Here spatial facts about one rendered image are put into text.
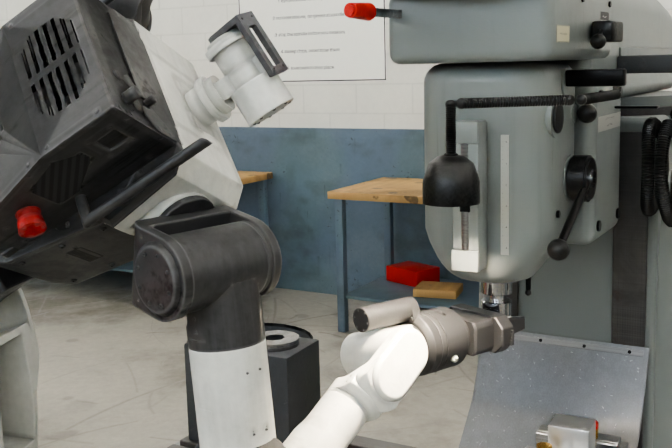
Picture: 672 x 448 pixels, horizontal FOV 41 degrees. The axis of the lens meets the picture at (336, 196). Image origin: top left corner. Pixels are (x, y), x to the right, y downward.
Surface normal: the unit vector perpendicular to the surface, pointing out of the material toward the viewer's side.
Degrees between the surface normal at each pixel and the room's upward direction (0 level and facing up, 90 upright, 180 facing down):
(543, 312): 90
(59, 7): 66
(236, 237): 36
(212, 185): 95
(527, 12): 90
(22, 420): 90
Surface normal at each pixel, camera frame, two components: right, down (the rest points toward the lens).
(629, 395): -0.47, -0.34
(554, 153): 0.87, 0.05
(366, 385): -0.16, 0.11
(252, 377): 0.71, -0.01
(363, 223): -0.50, 0.14
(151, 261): -0.69, 0.13
